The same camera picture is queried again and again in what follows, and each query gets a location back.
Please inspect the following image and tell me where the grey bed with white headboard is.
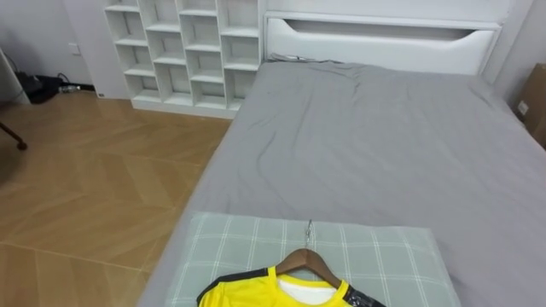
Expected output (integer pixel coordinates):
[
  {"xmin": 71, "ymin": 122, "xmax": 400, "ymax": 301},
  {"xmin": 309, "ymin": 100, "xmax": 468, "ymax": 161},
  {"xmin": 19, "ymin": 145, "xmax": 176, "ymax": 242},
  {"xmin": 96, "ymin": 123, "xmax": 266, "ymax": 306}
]
[{"xmin": 136, "ymin": 11, "xmax": 546, "ymax": 307}]

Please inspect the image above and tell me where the wooden clothes hanger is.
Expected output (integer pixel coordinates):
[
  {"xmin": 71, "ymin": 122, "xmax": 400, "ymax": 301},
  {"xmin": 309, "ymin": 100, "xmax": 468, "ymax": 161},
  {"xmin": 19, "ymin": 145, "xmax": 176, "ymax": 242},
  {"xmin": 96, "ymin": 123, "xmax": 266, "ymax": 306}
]
[{"xmin": 275, "ymin": 219, "xmax": 343, "ymax": 289}]

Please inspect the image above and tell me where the white cubby shelf unit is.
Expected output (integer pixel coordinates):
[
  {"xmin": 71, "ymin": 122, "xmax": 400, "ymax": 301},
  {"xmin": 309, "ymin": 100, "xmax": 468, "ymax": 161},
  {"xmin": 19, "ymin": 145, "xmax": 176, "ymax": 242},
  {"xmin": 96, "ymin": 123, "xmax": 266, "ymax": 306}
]
[{"xmin": 103, "ymin": 0, "xmax": 262, "ymax": 113}]

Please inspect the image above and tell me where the yellow and black shirt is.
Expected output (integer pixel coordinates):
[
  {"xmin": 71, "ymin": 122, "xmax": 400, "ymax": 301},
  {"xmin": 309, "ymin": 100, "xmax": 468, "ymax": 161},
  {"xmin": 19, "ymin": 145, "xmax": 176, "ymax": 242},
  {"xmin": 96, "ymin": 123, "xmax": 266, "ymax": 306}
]
[{"xmin": 196, "ymin": 266, "xmax": 387, "ymax": 307}]

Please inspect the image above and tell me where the dark furniture leg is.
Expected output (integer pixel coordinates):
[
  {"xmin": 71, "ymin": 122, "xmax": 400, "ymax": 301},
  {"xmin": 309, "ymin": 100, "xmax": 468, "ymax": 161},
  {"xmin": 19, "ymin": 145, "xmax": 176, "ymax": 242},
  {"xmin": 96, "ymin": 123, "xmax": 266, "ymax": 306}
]
[{"xmin": 0, "ymin": 122, "xmax": 29, "ymax": 151}]

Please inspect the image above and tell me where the brown cardboard box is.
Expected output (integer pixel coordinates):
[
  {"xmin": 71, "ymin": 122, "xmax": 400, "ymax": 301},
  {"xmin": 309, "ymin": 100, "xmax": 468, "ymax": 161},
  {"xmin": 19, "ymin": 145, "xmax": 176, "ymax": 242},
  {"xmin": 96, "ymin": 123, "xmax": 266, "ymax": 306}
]
[{"xmin": 513, "ymin": 62, "xmax": 546, "ymax": 149}]

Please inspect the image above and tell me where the black cable pile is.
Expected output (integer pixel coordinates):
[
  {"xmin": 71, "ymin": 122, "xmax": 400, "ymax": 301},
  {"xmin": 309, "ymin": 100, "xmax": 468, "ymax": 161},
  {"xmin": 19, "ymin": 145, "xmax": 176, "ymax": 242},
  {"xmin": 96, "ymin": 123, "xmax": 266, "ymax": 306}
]
[{"xmin": 15, "ymin": 70, "xmax": 82, "ymax": 105}]

